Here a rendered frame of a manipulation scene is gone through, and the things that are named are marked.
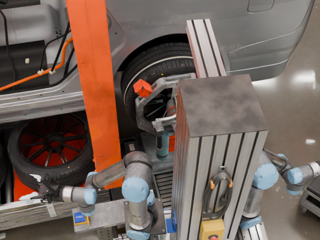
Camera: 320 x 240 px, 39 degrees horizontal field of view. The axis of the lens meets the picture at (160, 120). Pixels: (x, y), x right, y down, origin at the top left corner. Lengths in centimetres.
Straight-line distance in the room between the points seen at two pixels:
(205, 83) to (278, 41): 171
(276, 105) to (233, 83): 277
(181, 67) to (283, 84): 186
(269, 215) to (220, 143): 223
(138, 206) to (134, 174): 21
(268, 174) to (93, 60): 95
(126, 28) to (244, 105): 138
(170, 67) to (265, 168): 106
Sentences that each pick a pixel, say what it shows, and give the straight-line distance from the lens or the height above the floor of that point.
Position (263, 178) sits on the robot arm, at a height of 144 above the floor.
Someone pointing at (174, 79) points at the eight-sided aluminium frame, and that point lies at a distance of 285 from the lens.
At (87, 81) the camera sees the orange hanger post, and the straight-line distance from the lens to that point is 223.
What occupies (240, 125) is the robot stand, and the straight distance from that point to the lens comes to 143.
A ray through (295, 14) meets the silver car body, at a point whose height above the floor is 132.
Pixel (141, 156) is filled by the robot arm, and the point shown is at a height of 146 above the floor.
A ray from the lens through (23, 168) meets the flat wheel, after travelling 326.
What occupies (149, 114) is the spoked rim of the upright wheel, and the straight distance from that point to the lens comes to 313.
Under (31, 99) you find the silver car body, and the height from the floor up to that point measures 92.
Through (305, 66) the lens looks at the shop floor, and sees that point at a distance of 476.
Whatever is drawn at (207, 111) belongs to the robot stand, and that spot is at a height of 203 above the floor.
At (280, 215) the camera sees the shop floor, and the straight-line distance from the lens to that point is 365.
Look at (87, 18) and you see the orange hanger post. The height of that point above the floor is 192.
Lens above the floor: 312
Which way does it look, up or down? 51 degrees down
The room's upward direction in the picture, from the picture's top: 1 degrees clockwise
